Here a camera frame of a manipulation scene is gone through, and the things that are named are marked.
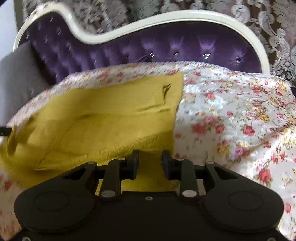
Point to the floral quilted bedspread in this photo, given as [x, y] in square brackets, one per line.
[244, 122]

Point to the purple tufted white-framed headboard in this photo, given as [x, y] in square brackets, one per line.
[63, 47]

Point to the grey square pillow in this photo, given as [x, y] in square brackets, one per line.
[21, 80]

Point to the mustard yellow knit sweater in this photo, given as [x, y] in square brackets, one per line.
[97, 124]

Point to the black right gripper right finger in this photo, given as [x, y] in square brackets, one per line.
[182, 170]

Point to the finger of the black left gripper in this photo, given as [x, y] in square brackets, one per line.
[5, 131]

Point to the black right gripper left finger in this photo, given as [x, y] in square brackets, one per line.
[118, 170]

